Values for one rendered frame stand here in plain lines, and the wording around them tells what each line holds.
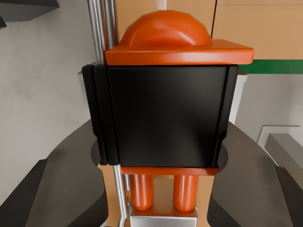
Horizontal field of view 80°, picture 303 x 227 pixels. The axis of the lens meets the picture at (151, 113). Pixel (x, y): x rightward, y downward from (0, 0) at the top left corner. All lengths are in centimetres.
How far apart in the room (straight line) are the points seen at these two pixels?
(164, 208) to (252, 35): 78
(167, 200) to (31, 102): 170
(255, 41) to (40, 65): 141
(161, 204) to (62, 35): 141
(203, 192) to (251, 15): 66
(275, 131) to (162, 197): 172
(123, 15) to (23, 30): 97
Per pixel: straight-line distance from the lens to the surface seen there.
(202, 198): 67
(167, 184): 21
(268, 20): 90
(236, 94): 87
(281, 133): 190
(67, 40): 150
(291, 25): 94
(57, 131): 187
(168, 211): 19
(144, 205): 18
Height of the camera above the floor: 134
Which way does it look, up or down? 61 degrees down
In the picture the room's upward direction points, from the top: 175 degrees counter-clockwise
